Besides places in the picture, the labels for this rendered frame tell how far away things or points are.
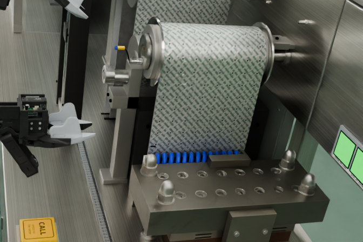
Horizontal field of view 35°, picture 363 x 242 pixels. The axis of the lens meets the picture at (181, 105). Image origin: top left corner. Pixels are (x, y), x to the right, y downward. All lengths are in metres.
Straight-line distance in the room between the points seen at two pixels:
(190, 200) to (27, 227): 0.33
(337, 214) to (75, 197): 2.00
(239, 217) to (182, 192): 0.13
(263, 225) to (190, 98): 0.31
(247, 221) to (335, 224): 1.88
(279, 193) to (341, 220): 1.86
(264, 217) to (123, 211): 0.32
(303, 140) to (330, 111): 0.41
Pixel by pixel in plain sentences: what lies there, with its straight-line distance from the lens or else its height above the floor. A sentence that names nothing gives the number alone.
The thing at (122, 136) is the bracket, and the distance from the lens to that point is 1.33.
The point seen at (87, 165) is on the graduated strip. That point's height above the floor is 0.90.
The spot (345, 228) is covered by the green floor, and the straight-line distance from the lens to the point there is 3.05.
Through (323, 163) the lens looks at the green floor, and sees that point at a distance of 3.52.
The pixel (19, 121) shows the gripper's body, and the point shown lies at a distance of 1.16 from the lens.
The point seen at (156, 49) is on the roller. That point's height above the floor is 1.28.
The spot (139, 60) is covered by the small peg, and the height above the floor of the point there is 1.23.
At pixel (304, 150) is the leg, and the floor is 0.94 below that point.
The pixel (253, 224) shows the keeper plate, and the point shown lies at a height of 1.00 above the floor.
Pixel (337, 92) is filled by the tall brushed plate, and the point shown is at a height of 1.27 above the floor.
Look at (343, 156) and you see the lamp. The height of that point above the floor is 1.17.
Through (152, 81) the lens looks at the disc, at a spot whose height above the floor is 1.20.
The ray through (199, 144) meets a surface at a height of 1.05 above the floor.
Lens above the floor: 1.71
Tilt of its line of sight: 27 degrees down
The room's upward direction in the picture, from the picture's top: 10 degrees clockwise
